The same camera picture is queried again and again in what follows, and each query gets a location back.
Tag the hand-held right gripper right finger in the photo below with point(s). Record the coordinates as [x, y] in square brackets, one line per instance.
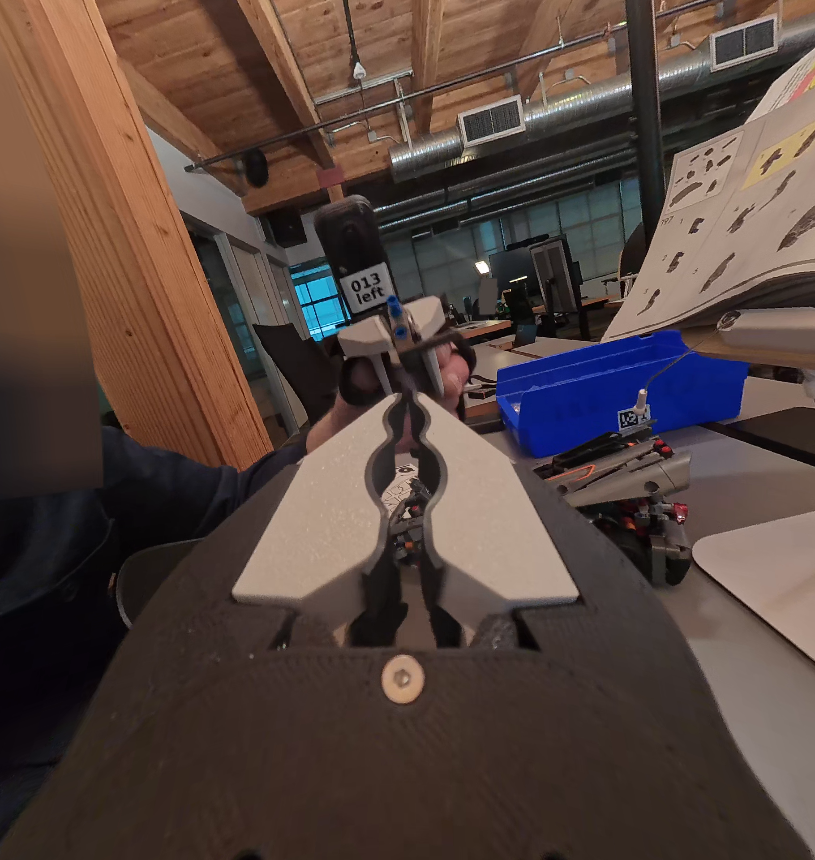
[501, 537]

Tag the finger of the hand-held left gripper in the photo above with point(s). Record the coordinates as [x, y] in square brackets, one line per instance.
[364, 339]
[429, 316]

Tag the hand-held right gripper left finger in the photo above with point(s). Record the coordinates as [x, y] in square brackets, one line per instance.
[313, 537]

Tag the black beam with blue pins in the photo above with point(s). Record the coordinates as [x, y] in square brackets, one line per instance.
[401, 330]

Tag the grey lego car model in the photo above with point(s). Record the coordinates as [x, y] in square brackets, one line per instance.
[616, 484]

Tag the lego instruction booklet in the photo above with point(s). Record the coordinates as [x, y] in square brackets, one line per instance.
[750, 201]

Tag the person's left hand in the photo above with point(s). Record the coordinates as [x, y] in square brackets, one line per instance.
[458, 383]

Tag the wooden background desk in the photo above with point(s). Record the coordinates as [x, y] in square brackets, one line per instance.
[488, 329]

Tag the black monitor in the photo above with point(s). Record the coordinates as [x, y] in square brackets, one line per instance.
[508, 265]

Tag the tall grey cabinet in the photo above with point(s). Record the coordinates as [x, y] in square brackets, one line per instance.
[555, 269]

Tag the blue storage bin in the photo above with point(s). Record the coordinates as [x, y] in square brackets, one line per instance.
[582, 403]

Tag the black chair armrest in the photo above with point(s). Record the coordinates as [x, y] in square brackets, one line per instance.
[152, 571]

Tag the white air vent grille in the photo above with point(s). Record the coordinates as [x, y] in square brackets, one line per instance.
[491, 121]
[743, 41]

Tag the brown curved chair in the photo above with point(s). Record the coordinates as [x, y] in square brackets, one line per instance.
[632, 262]

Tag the wooden pillar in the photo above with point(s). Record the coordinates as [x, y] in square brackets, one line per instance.
[145, 269]

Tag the white book stand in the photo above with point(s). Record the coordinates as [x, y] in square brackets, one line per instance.
[770, 578]

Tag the person's navy jacket torso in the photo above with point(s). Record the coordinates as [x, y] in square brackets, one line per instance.
[31, 571]

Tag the black steel column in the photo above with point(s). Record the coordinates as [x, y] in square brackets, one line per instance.
[646, 101]

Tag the white instruction sheet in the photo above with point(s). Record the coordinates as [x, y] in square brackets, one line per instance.
[804, 74]

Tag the silver ventilation duct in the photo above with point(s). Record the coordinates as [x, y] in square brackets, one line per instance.
[582, 111]

